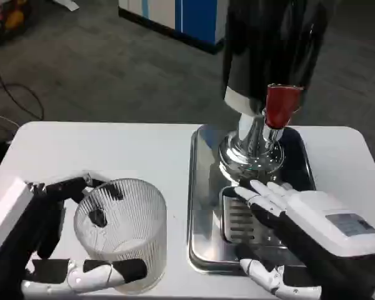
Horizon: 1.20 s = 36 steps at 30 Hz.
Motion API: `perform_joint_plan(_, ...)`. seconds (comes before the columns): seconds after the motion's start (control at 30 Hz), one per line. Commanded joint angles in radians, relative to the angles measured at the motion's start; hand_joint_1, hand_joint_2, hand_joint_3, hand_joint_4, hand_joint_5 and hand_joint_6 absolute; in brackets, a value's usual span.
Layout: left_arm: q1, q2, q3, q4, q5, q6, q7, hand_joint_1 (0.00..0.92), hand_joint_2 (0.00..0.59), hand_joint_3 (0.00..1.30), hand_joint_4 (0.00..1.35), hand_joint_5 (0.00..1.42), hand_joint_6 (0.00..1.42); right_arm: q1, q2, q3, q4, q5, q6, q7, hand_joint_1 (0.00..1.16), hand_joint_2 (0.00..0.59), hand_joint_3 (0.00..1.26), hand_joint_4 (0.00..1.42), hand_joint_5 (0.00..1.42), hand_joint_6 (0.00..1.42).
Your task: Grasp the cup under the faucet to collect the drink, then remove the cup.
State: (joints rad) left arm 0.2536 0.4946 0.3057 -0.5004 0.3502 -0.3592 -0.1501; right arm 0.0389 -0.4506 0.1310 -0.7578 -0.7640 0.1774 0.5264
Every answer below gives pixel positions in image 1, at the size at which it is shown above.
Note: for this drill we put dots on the black drink dispenser chrome base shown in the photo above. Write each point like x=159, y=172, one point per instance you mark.
x=268, y=40

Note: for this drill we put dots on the clear ribbed glass cup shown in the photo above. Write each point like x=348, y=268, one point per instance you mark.
x=134, y=225

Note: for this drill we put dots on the steel serving tray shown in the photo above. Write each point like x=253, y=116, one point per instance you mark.
x=203, y=193

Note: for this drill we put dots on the steel drip tray with grid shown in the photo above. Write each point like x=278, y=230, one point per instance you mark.
x=237, y=218

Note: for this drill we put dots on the blue and white cabinet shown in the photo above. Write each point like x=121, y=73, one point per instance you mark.
x=193, y=18

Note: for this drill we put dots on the white paper sheet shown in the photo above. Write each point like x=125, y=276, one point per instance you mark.
x=69, y=4

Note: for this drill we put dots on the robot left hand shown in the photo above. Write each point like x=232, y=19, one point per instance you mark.
x=6, y=212

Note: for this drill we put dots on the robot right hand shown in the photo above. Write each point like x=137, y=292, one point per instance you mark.
x=318, y=209

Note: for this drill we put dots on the colourful printed box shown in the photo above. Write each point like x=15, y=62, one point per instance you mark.
x=6, y=18

